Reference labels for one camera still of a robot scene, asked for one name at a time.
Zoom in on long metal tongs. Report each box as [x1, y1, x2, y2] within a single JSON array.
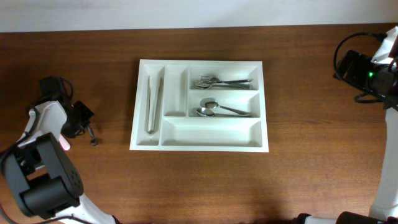
[[147, 76, 161, 134]]

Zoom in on large steel spoon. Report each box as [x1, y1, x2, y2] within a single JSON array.
[[196, 108, 253, 118], [200, 98, 253, 117]]

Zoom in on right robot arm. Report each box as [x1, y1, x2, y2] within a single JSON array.
[[292, 27, 397, 224]]

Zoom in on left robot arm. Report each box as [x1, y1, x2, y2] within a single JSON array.
[[1, 77, 119, 224]]

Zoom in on small steel teaspoon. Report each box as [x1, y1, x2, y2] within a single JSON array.
[[87, 124, 98, 147]]

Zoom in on steel fork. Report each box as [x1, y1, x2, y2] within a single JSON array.
[[200, 74, 252, 83], [192, 80, 213, 90]]

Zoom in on white cutlery tray organizer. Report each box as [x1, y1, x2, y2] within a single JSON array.
[[129, 59, 269, 152]]

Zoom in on steel fork crosswise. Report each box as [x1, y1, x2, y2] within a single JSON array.
[[212, 83, 253, 90]]

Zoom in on white plastic knife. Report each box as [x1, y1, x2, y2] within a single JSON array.
[[59, 135, 71, 151]]

